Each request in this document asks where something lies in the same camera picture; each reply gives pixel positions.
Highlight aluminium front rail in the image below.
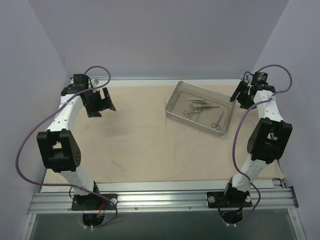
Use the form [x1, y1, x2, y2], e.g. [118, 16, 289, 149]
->
[28, 188, 298, 214]

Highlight steel scissors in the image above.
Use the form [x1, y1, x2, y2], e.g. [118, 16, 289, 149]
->
[211, 111, 225, 131]
[183, 104, 219, 120]

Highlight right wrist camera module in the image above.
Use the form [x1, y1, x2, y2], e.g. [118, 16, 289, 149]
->
[250, 71, 268, 85]

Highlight wire mesh instrument tray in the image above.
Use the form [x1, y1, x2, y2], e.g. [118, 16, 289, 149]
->
[165, 81, 236, 136]

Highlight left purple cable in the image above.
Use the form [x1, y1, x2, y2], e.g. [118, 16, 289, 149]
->
[15, 65, 119, 229]

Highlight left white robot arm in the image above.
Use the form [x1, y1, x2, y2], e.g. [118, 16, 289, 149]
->
[36, 86, 116, 210]

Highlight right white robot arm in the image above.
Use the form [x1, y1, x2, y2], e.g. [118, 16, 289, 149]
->
[222, 81, 293, 207]

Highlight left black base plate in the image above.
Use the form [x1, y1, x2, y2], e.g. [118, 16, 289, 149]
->
[71, 194, 115, 211]

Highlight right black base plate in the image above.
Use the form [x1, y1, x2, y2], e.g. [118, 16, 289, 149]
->
[206, 191, 253, 209]

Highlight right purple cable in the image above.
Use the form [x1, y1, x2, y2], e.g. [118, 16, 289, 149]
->
[219, 64, 294, 226]

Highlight steel tweezers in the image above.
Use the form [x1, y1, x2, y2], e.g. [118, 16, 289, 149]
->
[187, 98, 209, 105]

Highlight beige surgical wrap cloth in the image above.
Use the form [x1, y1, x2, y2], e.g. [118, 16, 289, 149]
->
[44, 84, 286, 185]

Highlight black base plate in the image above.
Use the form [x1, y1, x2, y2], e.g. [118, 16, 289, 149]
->
[206, 191, 253, 209]
[71, 194, 115, 211]

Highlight purple cable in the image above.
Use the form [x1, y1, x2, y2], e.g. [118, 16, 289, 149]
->
[219, 64, 294, 226]
[15, 65, 119, 229]

